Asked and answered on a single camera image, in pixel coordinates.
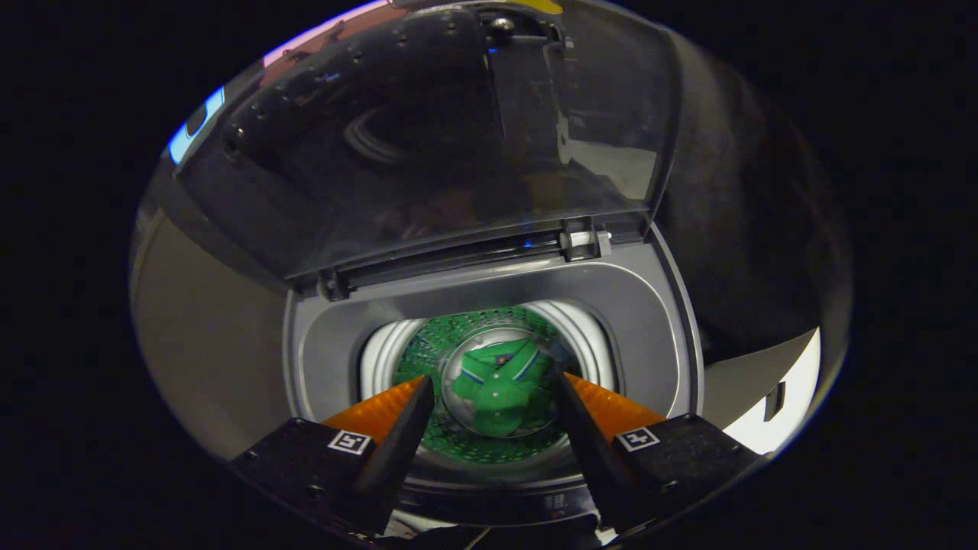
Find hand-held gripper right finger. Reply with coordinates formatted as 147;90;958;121
554;371;766;533

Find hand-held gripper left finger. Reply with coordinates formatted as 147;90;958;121
228;374;436;534

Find green polo shirt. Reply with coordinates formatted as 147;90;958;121
451;340;555;438

